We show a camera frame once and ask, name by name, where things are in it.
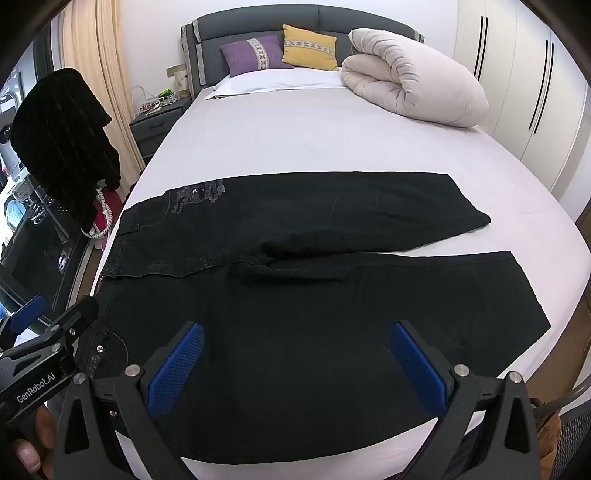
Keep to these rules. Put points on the brown object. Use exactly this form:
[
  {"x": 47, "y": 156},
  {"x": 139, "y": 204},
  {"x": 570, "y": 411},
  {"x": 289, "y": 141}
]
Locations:
[{"x": 547, "y": 434}]

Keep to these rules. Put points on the bed with white sheet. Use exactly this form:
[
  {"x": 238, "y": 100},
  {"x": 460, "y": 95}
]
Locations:
[{"x": 300, "y": 138}]

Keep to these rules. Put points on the green toy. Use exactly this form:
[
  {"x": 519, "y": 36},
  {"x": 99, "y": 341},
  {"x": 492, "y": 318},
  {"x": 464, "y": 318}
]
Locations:
[{"x": 167, "y": 96}]

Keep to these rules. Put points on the yellow cushion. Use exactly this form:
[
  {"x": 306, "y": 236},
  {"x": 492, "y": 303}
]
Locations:
[{"x": 309, "y": 48}]

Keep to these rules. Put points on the red and white bag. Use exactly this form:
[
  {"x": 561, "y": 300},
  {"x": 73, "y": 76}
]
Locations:
[{"x": 107, "y": 212}]

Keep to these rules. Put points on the beige curtain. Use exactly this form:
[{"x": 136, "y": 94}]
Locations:
[{"x": 92, "y": 41}]

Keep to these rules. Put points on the purple cushion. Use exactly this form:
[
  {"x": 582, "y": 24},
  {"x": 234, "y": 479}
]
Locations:
[{"x": 251, "y": 57}]

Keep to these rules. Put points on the person's left hand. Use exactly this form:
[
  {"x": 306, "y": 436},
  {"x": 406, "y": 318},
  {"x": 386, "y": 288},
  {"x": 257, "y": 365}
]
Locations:
[{"x": 39, "y": 438}]

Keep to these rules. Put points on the dark grey nightstand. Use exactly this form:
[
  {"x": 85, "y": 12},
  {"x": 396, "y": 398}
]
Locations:
[{"x": 152, "y": 134}]

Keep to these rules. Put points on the mesh chair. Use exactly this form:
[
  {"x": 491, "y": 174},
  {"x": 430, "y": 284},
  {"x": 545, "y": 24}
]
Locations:
[{"x": 575, "y": 438}]

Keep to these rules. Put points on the white pillow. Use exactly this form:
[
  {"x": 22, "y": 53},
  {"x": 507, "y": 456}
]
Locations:
[{"x": 277, "y": 81}]

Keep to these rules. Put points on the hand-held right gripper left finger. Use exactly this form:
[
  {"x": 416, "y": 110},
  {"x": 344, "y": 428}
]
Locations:
[{"x": 175, "y": 369}]

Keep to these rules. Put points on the grey padded headboard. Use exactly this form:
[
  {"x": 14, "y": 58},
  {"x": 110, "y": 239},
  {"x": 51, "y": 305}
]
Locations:
[{"x": 240, "y": 23}]

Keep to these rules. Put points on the white wardrobe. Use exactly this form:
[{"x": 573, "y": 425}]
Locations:
[{"x": 508, "y": 69}]

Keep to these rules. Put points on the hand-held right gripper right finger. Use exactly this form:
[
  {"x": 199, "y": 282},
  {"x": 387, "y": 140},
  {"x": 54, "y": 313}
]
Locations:
[{"x": 418, "y": 369}]

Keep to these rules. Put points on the black pants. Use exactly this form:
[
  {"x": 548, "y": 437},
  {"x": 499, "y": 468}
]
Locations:
[{"x": 300, "y": 323}]

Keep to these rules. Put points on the black hanging garment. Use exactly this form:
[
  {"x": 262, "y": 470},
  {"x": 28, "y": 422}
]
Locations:
[{"x": 60, "y": 138}]

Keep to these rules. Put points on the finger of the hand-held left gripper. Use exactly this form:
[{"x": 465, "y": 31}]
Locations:
[
  {"x": 27, "y": 316},
  {"x": 78, "y": 314}
]

